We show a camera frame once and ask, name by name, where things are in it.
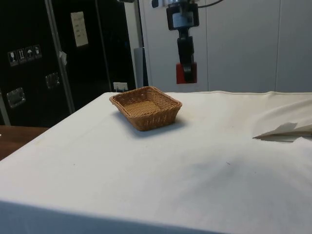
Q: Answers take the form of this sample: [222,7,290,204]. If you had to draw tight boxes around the red cube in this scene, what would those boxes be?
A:
[175,61,198,85]

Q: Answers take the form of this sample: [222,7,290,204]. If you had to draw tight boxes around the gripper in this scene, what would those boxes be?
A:
[166,1,200,83]

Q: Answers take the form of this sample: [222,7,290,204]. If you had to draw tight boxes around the black cabinet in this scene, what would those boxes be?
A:
[0,0,137,128]

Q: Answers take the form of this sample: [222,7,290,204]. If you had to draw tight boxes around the wicker basket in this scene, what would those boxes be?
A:
[109,86,183,132]

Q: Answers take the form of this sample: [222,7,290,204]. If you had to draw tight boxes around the black cable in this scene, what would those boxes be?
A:
[196,0,224,8]

